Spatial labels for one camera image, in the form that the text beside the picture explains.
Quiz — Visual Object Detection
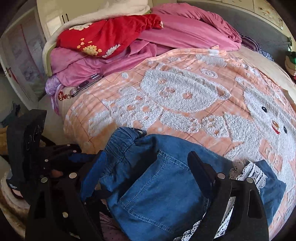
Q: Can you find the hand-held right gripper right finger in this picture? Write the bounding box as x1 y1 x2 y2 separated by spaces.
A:
187 151 270 241

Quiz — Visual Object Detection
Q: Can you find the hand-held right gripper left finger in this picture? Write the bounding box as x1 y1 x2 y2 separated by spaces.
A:
25 150 108 241

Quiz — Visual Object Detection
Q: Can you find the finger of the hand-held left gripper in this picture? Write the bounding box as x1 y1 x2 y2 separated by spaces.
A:
45 143 82 155
67 152 97 164

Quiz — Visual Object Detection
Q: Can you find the blue denim pants lace trim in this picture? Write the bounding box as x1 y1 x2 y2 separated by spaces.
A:
80 127 287 241

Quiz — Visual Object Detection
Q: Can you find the red bead phone charm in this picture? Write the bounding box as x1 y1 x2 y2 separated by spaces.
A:
58 91 73 101

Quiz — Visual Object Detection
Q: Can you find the lilac bed sheet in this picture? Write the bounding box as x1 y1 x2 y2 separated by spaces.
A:
45 76 62 114

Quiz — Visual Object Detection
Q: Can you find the smartphone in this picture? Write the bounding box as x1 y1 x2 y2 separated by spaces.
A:
69 73 104 97

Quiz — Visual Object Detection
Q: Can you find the peach blanket white fluffy print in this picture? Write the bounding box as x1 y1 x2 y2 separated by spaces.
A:
57 45 296 241

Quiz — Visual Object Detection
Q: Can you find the cream wardrobe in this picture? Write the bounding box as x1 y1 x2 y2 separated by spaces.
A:
0 0 70 105

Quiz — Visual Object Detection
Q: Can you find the red floral cloth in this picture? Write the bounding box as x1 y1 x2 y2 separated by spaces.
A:
57 13 163 59

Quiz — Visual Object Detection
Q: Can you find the blue patterned cloth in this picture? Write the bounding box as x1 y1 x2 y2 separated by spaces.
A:
257 47 275 62

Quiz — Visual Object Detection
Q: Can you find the purple striped cloth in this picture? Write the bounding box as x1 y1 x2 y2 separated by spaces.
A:
239 34 262 52

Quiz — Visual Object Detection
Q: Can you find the pile of folded clothes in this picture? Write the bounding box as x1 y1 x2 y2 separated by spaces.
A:
284 37 296 81

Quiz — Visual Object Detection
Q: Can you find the pink duvet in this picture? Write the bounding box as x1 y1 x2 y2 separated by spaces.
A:
45 3 243 93

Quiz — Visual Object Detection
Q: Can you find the white fleece blanket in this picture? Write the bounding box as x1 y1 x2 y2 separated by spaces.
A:
43 0 151 77

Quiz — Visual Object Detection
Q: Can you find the grey quilted headboard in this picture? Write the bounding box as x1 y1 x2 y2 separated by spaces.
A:
178 0 292 63

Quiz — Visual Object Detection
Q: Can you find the wall painting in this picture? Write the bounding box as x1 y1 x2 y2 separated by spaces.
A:
217 0 284 30

